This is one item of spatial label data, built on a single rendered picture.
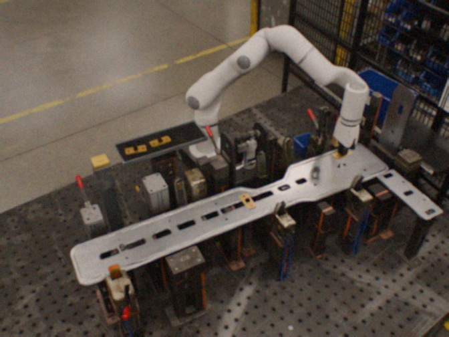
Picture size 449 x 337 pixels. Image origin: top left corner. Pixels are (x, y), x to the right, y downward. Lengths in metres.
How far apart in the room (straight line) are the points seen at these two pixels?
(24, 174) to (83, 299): 1.92
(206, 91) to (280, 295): 0.95
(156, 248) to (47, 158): 2.28
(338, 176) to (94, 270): 1.07
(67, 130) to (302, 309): 2.80
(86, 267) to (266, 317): 0.72
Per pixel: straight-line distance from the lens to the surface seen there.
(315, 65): 1.79
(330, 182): 1.98
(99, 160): 1.85
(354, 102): 1.82
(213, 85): 2.06
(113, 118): 4.14
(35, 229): 2.31
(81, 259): 1.73
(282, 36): 1.79
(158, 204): 1.80
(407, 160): 2.10
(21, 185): 3.68
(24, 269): 2.18
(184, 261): 1.62
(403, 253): 2.17
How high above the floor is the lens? 2.32
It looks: 42 degrees down
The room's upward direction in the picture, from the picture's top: straight up
